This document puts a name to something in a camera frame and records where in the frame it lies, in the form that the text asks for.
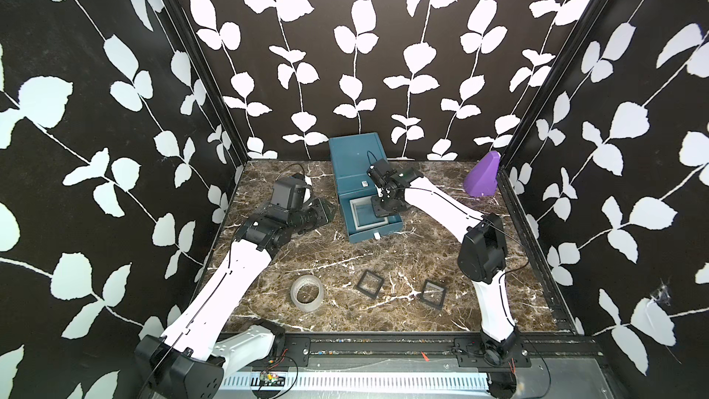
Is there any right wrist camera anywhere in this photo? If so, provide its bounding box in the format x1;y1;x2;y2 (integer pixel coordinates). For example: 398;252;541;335
367;159;396;190

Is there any clear tape roll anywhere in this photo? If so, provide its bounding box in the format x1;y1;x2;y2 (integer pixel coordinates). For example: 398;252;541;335
290;274;324;313

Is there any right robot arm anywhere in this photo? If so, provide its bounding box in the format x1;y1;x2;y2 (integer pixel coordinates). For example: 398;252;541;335
367;159;519;367

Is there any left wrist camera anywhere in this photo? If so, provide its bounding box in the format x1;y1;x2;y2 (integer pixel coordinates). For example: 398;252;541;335
271;173;311;211

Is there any small black brooch box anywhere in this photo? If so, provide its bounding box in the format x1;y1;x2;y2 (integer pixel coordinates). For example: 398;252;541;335
418;279;447;310
356;270;384;299

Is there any white perforated cable tray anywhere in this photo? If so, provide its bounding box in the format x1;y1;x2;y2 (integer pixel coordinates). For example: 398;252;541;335
219;371;490;395

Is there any purple wedge block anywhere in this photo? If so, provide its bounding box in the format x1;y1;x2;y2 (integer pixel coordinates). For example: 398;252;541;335
463;151;500;198

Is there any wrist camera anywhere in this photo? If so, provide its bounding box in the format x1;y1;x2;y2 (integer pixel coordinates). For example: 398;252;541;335
367;159;396;190
271;173;311;211

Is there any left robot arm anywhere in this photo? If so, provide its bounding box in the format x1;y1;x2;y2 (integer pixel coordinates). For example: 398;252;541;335
135;198;336;398

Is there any teal three-drawer cabinet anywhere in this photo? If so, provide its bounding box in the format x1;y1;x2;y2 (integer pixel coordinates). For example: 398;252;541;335
329;133;386;198

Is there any black front mounting rail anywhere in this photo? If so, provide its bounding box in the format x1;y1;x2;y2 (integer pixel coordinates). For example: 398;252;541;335
265;331;555;369

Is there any teal drawer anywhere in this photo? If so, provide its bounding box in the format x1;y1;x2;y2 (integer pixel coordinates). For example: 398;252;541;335
338;186;404;243

